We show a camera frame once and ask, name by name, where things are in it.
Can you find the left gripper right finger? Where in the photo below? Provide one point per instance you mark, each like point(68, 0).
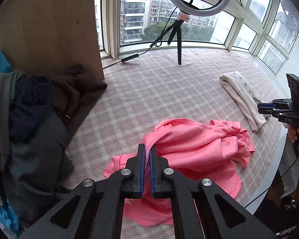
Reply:
point(201, 209)

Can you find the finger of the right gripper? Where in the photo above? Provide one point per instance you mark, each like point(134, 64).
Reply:
point(272, 111)
point(277, 104)

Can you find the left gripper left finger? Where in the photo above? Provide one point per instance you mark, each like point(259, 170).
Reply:
point(93, 209)

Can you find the pink t-shirt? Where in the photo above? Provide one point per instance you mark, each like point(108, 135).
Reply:
point(195, 149)

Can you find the person's right hand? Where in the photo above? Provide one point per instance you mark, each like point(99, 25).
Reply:
point(293, 133)

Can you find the cream knit cardigan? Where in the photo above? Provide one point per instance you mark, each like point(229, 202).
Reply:
point(246, 97)

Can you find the black garment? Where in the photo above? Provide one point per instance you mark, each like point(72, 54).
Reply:
point(31, 169)

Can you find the blue garment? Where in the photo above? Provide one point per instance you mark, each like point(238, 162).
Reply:
point(9, 223)

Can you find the dark brown garment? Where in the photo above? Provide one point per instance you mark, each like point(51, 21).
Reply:
point(76, 91)

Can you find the navy garment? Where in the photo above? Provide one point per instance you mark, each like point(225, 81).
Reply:
point(33, 99)

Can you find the pink plaid tablecloth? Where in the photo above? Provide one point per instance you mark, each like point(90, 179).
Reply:
point(145, 91)

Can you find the wooden board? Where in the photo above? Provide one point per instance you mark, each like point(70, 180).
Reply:
point(49, 35)

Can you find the white ring light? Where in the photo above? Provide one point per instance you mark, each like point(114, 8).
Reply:
point(191, 10)

